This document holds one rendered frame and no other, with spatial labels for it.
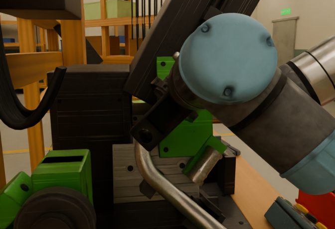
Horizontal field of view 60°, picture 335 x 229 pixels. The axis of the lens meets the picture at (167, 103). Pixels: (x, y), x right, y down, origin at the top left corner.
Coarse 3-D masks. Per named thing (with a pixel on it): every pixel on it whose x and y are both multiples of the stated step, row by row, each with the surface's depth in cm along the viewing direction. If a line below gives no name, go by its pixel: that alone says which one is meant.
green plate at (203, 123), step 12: (156, 60) 61; (168, 60) 61; (168, 72) 61; (204, 120) 61; (180, 132) 60; (192, 132) 60; (204, 132) 61; (168, 144) 59; (180, 144) 60; (192, 144) 60; (168, 156) 59; (180, 156) 60
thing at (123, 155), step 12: (120, 144) 60; (132, 144) 61; (120, 156) 60; (132, 156) 60; (156, 156) 60; (192, 156) 61; (120, 168) 59; (132, 168) 60; (168, 168) 61; (180, 168) 61; (120, 180) 60; (132, 180) 60; (180, 180) 61; (120, 192) 60; (132, 192) 60; (156, 192) 61; (192, 192) 61
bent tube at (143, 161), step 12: (144, 156) 54; (144, 168) 54; (156, 180) 53; (168, 180) 53; (168, 192) 52; (180, 192) 52; (180, 204) 51; (192, 204) 51; (192, 216) 50; (204, 216) 49; (204, 228) 49; (216, 228) 48
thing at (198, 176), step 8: (208, 152) 57; (216, 152) 57; (200, 160) 57; (208, 160) 57; (216, 160) 57; (192, 168) 58; (200, 168) 56; (208, 168) 57; (192, 176) 56; (200, 176) 56; (200, 184) 56
